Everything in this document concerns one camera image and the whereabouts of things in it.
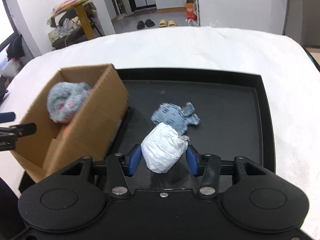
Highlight white paper ball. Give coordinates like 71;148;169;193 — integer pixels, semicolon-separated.
141;122;189;174

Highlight grey blue knitted cloth toy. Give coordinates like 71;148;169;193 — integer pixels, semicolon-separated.
151;102;200;134

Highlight brown cardboard box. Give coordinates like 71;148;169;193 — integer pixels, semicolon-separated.
11;64;129;183

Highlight grey fluffy plush ball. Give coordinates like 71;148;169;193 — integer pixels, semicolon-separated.
46;82;92;124

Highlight black shallow tray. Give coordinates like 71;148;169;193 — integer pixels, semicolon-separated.
103;68;276;171

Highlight clutter pile under table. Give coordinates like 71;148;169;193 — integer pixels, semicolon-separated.
48;16;88;50

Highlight colourful packets on table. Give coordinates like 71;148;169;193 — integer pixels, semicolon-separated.
52;0;78;14

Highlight yellow round side table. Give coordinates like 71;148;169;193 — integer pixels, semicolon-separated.
47;0;95;40

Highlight black slipper left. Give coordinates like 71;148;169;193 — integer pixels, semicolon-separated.
137;21;145;30

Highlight black slipper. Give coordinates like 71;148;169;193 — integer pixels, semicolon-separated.
145;19;155;28
137;21;145;30

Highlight black slipper right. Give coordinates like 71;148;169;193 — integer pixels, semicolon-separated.
145;19;155;28

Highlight orange carton box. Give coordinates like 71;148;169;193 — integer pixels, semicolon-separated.
184;0;197;21

